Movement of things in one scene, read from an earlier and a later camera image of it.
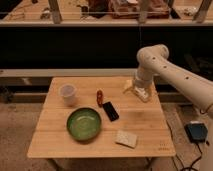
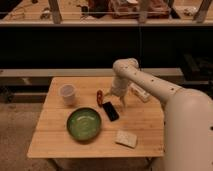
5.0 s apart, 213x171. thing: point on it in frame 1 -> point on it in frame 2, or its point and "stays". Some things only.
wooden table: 95,117 stays
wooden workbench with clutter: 103,13 stays
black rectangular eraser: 110,111 stays
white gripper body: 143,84 -> 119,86
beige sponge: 125,139 stays
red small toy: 99,98 stays
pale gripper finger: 128,85 -> 109,93
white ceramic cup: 69,93 stays
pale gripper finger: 141,92 -> 123,99
